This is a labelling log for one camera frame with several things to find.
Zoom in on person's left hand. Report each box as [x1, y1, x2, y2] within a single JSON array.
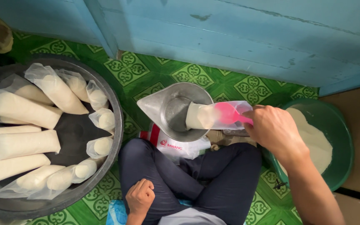
[[125, 179, 156, 217]]

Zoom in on person's right hand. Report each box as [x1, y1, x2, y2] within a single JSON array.
[[242, 105, 310, 164]]

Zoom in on pink plastic scoop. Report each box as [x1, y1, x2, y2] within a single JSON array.
[[214, 102, 254, 126]]

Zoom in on blue plastic sheet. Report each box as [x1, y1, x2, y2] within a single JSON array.
[[106, 199, 194, 225]]

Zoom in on white and red plastic bag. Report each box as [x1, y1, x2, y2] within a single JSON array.
[[139, 122, 212, 165]]

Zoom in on person's grey shirt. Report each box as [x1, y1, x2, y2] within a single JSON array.
[[157, 207, 228, 225]]

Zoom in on person's legs in dark trousers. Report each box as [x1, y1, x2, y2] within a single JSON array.
[[118, 138, 262, 225]]

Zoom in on metal scale pan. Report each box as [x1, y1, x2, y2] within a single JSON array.
[[136, 82, 215, 143]]

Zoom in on large black basin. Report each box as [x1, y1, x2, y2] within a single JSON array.
[[0, 53, 124, 220]]

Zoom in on clear flour-filled plastic bag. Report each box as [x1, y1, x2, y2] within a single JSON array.
[[185, 100, 254, 131]]

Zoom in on weighing scale base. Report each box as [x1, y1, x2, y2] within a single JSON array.
[[206, 129, 258, 152]]

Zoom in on small black clip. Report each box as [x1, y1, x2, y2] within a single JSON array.
[[273, 178, 289, 190]]

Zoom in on heap of filled flour bags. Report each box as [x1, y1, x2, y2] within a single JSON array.
[[0, 62, 116, 200]]

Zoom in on blue wooden door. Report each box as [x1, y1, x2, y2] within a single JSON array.
[[0, 0, 360, 97]]

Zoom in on heap of loose white flour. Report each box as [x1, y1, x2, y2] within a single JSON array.
[[277, 107, 334, 176]]

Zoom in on green plastic basin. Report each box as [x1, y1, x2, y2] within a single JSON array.
[[262, 98, 355, 192]]

